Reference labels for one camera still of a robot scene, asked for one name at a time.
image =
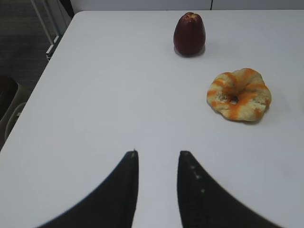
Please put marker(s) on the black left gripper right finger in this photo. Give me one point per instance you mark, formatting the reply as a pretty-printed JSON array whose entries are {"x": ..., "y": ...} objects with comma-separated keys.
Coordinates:
[{"x": 203, "y": 203}]

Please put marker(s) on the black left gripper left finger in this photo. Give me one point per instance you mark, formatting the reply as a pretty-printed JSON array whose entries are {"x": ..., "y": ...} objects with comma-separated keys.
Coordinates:
[{"x": 111, "y": 205}]

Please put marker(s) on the orange striped bagel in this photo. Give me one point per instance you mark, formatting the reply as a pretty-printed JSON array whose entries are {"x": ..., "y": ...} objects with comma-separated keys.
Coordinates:
[{"x": 241, "y": 95}]

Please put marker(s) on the dark red wax apple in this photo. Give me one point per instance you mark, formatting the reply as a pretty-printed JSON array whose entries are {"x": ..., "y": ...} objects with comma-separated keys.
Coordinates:
[{"x": 189, "y": 36}]

